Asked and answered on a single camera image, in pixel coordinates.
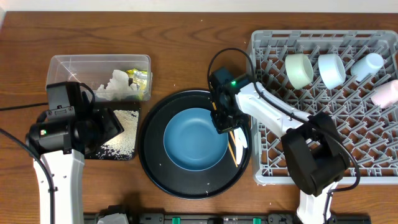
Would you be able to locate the pink cup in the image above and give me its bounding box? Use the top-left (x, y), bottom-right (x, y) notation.
top-left (371, 80), bottom-right (398, 109)

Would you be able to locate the wooden chopstick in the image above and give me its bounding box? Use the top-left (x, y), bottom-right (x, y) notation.
top-left (211, 102), bottom-right (236, 145)
top-left (228, 141), bottom-right (238, 167)

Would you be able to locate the white tissue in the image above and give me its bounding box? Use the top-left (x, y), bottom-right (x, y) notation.
top-left (96, 70), bottom-right (137, 101)

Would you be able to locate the light blue bowl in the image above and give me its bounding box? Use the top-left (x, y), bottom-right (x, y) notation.
top-left (318, 54), bottom-right (346, 90)

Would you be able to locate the black square waste bin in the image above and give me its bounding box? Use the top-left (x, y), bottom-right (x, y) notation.
top-left (85, 102), bottom-right (141, 161)

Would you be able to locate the light green bowl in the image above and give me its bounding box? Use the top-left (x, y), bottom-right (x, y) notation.
top-left (285, 54), bottom-right (313, 90)

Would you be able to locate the light blue cup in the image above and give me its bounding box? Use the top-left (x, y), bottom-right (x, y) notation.
top-left (351, 53), bottom-right (384, 82)

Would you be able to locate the yellow green snack wrapper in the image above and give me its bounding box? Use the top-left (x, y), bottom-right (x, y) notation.
top-left (126, 68), bottom-right (148, 101)

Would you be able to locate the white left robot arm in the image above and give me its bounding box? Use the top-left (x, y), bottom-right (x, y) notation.
top-left (26, 108), bottom-right (124, 223)

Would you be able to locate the white rice heap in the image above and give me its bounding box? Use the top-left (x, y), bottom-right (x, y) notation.
top-left (96, 110), bottom-right (139, 161)

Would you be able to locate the black rail with green clips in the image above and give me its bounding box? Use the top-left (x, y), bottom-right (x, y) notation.
top-left (84, 213), bottom-right (372, 224)

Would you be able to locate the dark blue plate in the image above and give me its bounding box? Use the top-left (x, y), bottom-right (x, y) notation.
top-left (164, 108), bottom-right (228, 172)

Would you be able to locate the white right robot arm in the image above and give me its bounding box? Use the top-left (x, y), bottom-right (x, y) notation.
top-left (208, 80), bottom-right (352, 223)

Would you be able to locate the clear plastic waste bin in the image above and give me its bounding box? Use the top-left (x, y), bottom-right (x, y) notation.
top-left (46, 54), bottom-right (152, 102)

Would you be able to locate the white plastic spoon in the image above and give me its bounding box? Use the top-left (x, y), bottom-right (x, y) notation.
top-left (233, 128), bottom-right (248, 149)

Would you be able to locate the grey dishwasher rack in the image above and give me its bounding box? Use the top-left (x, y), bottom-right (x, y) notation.
top-left (248, 30), bottom-right (397, 185)

